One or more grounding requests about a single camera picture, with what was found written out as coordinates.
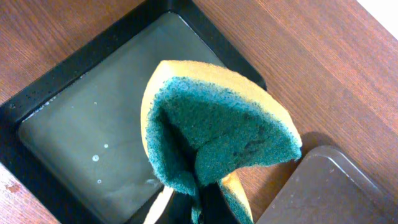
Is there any small black water tray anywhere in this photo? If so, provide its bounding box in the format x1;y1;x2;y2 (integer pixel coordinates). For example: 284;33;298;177
1;1;266;223

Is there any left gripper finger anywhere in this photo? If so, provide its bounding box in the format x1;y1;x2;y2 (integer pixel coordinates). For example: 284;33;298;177
161;184;239;224

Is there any large brown serving tray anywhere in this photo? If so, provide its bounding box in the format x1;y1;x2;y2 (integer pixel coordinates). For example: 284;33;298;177
258;146;397;223

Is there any green and yellow sponge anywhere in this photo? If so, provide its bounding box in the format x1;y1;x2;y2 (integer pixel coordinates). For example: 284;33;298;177
141;60;302;223

